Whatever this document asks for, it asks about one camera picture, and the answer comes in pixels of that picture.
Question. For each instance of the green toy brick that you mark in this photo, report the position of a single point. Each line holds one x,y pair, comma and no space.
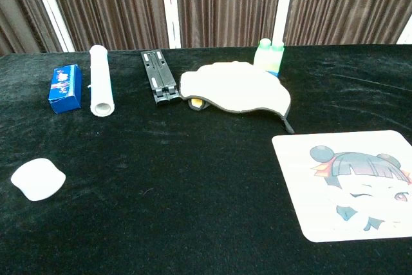
268,57

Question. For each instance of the small yellow black object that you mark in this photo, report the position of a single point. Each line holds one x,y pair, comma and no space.
197,103

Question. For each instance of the white computer mouse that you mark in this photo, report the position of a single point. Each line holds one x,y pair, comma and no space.
38,179

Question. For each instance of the white frame post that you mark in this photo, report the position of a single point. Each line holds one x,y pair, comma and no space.
53,11
170,7
406,36
283,1

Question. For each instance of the black folding laptop stand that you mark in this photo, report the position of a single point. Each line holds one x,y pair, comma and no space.
160,75

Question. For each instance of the cartoon girl mouse pad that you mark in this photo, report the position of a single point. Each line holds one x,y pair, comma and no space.
338,191

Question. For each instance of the white wrap roll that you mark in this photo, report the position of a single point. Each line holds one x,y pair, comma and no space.
100,78

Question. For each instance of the blue carton box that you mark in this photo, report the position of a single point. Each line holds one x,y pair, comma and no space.
66,88

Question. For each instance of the black velvet tablecloth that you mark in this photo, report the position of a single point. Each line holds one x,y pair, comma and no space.
177,175

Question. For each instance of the brown pleated curtain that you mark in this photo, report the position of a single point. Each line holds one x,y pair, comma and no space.
109,4
347,4
225,4
19,14

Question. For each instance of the cream cloth with black trim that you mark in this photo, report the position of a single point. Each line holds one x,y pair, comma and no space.
235,88

